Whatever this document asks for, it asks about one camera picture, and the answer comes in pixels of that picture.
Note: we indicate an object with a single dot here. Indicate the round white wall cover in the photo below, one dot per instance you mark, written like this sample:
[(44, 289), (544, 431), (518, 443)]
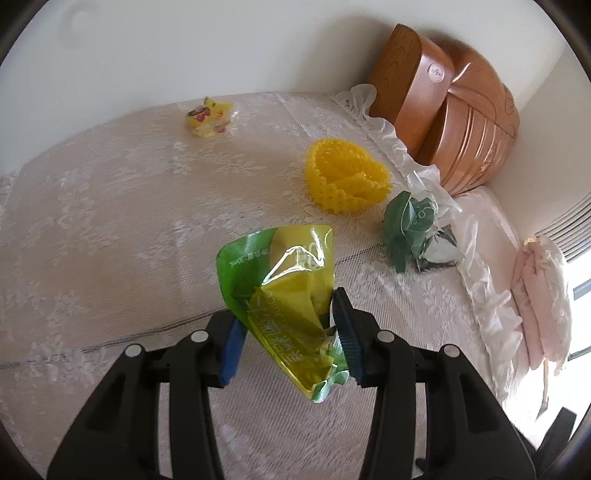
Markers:
[(84, 17)]

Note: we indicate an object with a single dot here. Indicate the white lace tablecloth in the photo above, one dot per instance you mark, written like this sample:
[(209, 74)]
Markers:
[(115, 230)]

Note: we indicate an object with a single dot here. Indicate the green yellow juice pouch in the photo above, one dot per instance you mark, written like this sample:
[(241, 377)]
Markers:
[(286, 295)]

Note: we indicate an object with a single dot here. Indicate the pink bed sheet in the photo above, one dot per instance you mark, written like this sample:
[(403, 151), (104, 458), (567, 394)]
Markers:
[(485, 217)]

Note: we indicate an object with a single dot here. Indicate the black white snack packet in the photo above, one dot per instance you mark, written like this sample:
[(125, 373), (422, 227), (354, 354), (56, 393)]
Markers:
[(441, 251)]

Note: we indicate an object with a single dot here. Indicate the carved wooden headboard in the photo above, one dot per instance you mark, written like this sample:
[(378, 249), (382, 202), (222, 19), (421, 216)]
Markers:
[(471, 115)]

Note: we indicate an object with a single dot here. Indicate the pink folded pillow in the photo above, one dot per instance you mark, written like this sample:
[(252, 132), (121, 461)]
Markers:
[(540, 295)]

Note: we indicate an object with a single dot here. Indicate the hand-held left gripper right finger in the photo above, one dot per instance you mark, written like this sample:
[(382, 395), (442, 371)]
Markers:
[(348, 337)]

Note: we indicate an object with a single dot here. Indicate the dark green plastic wrapper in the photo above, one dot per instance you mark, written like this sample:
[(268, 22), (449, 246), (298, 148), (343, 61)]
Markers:
[(401, 226)]

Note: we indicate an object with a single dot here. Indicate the yellow foam fruit net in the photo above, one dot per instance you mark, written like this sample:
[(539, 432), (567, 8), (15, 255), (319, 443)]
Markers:
[(323, 157)]

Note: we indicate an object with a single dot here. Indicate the yellow candy wrapper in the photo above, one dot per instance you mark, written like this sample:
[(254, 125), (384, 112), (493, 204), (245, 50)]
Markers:
[(207, 117)]

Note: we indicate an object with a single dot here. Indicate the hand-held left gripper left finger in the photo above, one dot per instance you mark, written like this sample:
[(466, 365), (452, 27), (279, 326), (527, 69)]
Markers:
[(233, 350)]

